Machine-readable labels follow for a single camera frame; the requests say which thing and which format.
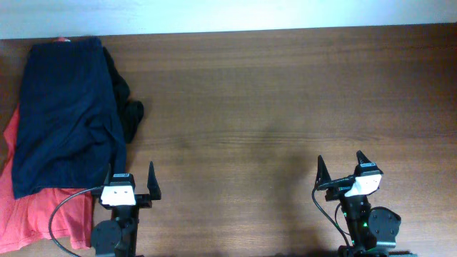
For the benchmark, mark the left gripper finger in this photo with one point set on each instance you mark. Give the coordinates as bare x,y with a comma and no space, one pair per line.
108,175
152,184

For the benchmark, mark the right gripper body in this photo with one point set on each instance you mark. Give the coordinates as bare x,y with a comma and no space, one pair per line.
336,193

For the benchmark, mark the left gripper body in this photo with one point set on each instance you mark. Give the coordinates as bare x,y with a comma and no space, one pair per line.
143,201

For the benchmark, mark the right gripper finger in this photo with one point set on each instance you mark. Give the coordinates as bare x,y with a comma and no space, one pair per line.
361,158
322,175

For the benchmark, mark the navy blue shorts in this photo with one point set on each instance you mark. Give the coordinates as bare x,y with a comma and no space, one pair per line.
69,133

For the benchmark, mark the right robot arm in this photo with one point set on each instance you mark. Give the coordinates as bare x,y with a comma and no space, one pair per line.
366,230

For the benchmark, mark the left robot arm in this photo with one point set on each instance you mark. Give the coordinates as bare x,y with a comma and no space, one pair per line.
117,236

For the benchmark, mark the red mesh t-shirt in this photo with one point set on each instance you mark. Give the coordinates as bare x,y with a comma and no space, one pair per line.
26,220

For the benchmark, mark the black garment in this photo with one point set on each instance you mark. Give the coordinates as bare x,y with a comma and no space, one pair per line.
130,112

